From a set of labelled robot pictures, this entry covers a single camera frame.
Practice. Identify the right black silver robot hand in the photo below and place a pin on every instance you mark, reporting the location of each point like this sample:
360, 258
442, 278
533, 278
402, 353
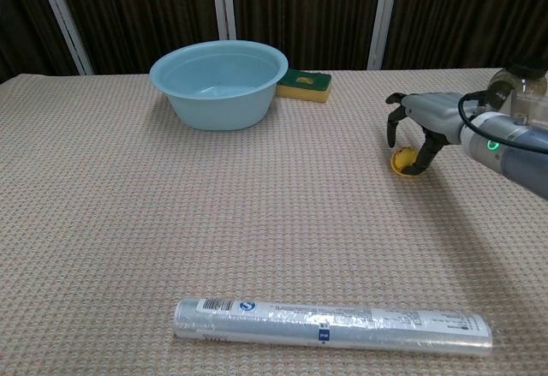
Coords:
436, 112

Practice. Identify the glass jar black lid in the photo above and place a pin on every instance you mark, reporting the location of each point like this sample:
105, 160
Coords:
511, 82

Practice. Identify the green yellow sponge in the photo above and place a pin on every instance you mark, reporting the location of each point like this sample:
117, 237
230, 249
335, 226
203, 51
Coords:
306, 87

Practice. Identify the dark pleated curtain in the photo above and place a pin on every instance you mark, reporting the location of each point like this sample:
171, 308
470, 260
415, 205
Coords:
304, 12

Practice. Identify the light blue plastic basin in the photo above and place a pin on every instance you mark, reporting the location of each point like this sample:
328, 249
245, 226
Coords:
218, 102

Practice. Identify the plastic wrap roll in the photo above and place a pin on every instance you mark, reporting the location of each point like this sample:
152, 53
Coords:
334, 326

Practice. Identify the beige woven tablecloth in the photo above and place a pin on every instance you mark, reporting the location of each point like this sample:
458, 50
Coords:
214, 222

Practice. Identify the white metal frame post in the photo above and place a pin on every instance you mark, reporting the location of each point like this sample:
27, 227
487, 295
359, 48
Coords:
382, 16
64, 20
223, 3

